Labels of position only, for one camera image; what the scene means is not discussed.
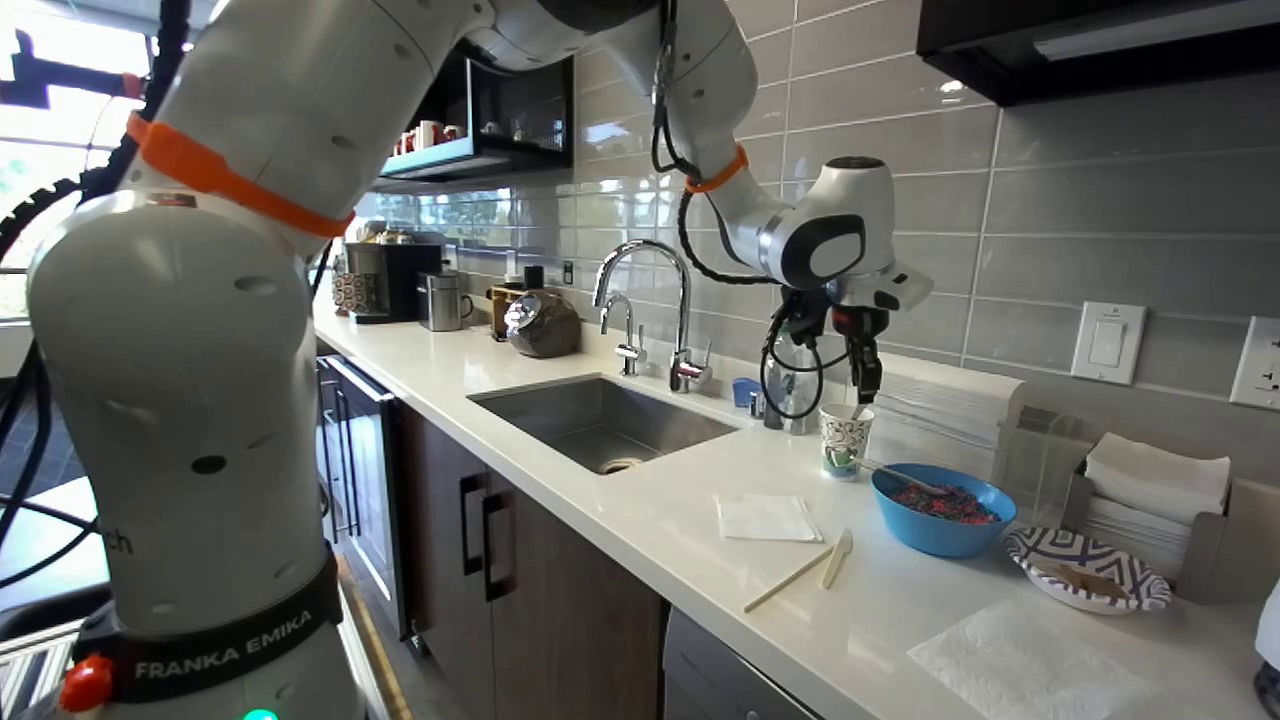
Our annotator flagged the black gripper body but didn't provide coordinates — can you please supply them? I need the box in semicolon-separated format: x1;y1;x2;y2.
779;286;886;349

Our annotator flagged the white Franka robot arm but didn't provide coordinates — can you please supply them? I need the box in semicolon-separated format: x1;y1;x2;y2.
28;0;927;720

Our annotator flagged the blue bowl with beads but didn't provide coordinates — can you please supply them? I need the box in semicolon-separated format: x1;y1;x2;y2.
873;462;1018;558

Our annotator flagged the blue sponge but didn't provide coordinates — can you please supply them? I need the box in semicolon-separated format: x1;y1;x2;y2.
732;375;761;413

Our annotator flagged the white paper towel dispenser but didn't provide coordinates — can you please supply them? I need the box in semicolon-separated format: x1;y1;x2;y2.
867;350;1024;479

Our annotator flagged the chrome kitchen faucet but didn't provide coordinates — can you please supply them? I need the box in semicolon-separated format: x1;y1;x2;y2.
592;240;704;390

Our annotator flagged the small chrome side tap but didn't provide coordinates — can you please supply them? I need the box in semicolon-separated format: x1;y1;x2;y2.
601;292;649;375

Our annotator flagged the wooden chopstick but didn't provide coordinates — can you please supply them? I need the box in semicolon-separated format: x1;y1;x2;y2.
818;530;851;587
744;545;837;611

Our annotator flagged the stainless steel sink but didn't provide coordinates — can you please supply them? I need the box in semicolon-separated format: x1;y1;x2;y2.
477;375;729;476

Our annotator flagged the dark kettle pot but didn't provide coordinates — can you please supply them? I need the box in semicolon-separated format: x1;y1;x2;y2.
485;262;578;361

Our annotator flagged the patterned paper plate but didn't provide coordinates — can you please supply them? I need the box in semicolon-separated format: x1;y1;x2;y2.
1005;523;1171;616

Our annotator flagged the black range hood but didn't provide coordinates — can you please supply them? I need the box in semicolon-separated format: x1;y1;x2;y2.
916;0;1280;107

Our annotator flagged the napkin holder with napkins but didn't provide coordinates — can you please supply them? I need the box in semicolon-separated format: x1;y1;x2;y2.
1074;431;1231;578

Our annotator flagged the large white paper towel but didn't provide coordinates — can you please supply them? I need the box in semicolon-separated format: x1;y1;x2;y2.
911;599;1151;720

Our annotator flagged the steel canister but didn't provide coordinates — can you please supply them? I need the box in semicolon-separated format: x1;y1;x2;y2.
423;273;470;330

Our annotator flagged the black coffee machine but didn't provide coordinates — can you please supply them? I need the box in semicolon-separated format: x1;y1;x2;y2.
332;245;444;323

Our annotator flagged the white paper towel roll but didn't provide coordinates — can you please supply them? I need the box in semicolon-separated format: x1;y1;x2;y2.
1250;578;1280;720

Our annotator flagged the white light switch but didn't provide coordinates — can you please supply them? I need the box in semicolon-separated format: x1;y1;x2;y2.
1071;298;1148;382

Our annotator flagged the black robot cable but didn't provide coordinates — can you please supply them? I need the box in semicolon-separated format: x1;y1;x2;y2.
649;0;830;428

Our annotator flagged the black wall shelf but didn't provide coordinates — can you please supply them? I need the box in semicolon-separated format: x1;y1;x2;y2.
379;46;573;183

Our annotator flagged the white wall outlet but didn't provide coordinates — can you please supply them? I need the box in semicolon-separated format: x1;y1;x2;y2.
1229;314;1280;406

